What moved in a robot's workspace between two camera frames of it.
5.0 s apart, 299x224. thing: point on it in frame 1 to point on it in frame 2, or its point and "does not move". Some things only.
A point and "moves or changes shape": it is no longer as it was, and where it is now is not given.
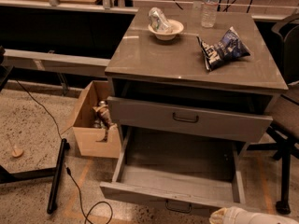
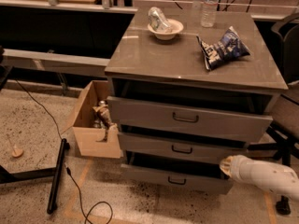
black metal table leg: x=54 y=173 does not move
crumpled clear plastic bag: x=159 y=21 does not move
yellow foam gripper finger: x=217 y=217 to x=225 y=165
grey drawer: x=181 y=171 moves or changes shape
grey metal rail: x=38 y=62 does not move
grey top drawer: x=182 y=119 does not move
